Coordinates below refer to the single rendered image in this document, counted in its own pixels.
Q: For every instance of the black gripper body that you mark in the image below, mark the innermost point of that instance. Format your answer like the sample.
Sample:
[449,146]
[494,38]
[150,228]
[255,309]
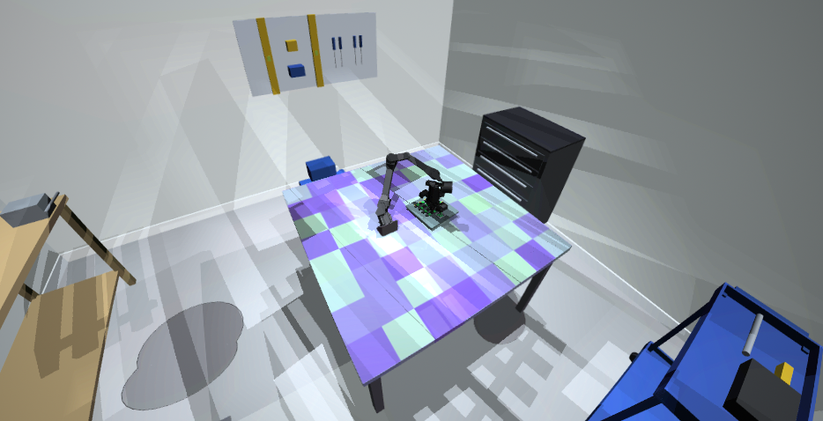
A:
[433,198]

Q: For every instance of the grey switch panel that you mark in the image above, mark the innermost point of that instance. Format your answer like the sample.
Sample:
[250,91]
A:
[431,218]

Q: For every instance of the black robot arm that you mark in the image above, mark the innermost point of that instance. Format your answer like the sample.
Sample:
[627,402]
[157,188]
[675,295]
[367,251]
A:
[391,162]

